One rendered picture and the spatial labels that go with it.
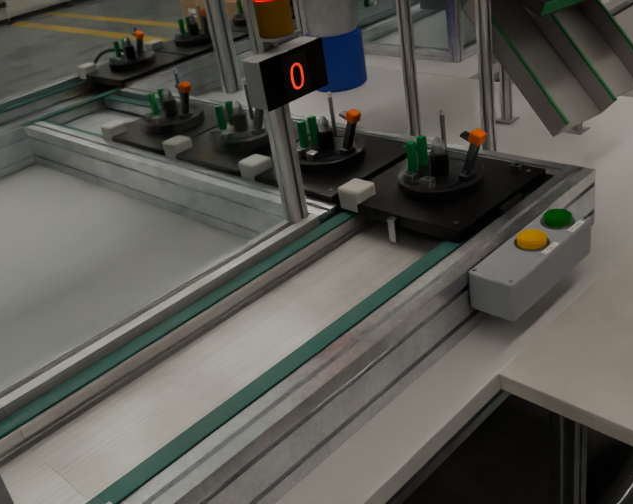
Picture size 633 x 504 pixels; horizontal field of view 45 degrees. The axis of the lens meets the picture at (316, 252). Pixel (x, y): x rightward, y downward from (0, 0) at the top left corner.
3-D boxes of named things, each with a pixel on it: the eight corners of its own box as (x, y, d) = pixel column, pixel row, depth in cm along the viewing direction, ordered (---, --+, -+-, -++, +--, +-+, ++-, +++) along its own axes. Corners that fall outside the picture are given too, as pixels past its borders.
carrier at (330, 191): (421, 154, 141) (414, 89, 135) (333, 207, 128) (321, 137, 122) (327, 135, 157) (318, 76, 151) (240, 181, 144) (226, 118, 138)
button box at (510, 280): (591, 253, 113) (592, 215, 110) (514, 323, 100) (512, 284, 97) (548, 241, 117) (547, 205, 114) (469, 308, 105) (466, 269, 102)
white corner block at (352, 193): (378, 204, 126) (375, 181, 124) (360, 215, 124) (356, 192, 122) (357, 198, 129) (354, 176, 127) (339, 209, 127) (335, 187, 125)
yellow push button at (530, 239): (552, 245, 106) (552, 232, 105) (537, 258, 104) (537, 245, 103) (526, 238, 109) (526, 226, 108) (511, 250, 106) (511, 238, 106)
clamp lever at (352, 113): (355, 148, 137) (362, 112, 131) (347, 152, 136) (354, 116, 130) (340, 138, 138) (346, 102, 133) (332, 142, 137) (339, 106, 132)
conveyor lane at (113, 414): (545, 227, 129) (545, 173, 124) (134, 565, 81) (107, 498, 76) (412, 194, 148) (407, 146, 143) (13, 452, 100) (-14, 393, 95)
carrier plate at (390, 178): (546, 179, 124) (546, 167, 123) (460, 244, 111) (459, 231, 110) (427, 155, 140) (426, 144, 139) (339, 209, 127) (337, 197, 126)
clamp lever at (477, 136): (475, 173, 120) (488, 132, 115) (468, 178, 119) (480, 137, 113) (457, 162, 121) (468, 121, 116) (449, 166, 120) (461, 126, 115)
